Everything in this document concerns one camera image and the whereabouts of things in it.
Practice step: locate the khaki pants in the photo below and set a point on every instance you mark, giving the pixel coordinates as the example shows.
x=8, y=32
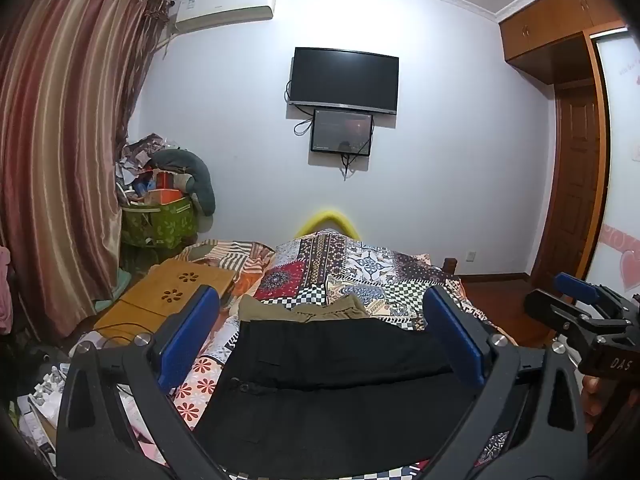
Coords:
x=310, y=311

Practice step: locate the pile of wrapping paper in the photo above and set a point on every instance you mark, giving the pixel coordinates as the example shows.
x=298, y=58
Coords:
x=137, y=152

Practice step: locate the black wall television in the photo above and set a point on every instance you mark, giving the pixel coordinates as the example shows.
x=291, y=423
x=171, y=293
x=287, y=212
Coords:
x=345, y=77

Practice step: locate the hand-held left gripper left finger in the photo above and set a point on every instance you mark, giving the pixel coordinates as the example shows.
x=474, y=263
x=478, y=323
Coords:
x=190, y=340

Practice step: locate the white air conditioner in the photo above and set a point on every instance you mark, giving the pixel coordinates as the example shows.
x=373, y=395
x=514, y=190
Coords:
x=225, y=7

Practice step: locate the wooden door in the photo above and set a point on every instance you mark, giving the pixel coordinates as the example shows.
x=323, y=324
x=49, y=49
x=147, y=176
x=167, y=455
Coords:
x=575, y=185

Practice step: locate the striped red curtain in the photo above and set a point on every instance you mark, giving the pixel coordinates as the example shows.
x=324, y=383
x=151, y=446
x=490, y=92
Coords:
x=60, y=160

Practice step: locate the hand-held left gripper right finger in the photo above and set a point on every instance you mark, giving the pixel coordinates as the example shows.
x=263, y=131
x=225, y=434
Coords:
x=457, y=335

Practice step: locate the wooden lap desk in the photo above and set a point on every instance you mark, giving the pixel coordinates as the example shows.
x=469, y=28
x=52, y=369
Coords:
x=150, y=290

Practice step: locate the green storage box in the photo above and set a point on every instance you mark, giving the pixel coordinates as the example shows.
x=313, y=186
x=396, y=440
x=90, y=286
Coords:
x=160, y=222

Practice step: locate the small wall monitor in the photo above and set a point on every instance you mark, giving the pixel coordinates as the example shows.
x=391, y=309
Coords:
x=340, y=130

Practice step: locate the teal plastic basin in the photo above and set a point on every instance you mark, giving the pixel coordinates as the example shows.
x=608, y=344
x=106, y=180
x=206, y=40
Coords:
x=112, y=295

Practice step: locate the black pants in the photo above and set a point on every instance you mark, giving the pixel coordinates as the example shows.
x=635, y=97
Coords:
x=325, y=360

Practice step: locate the person's right hand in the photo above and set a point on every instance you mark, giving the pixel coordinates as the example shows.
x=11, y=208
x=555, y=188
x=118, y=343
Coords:
x=592, y=400

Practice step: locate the wooden bed post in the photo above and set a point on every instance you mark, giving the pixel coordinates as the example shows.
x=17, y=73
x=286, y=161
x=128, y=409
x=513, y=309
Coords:
x=450, y=265

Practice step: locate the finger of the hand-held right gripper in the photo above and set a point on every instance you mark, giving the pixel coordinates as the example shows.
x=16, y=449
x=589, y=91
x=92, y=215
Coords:
x=575, y=285
x=545, y=305

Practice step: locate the white wall switch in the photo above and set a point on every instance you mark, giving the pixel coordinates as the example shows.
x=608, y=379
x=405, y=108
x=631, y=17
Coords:
x=634, y=147

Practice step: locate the yellow bed footboard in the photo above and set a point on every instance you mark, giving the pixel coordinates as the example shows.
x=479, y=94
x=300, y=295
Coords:
x=325, y=213

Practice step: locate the grey plush pillow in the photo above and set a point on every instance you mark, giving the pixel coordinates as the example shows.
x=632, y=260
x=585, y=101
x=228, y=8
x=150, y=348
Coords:
x=200, y=180

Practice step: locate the white wardrobe sliding door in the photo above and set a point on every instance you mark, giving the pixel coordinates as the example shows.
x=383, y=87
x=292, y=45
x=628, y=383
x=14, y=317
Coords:
x=620, y=160

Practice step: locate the patchwork bed blanket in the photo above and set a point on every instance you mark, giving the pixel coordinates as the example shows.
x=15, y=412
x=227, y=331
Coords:
x=350, y=265

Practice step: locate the orange box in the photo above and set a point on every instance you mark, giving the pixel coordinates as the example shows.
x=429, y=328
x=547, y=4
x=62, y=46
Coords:
x=162, y=196

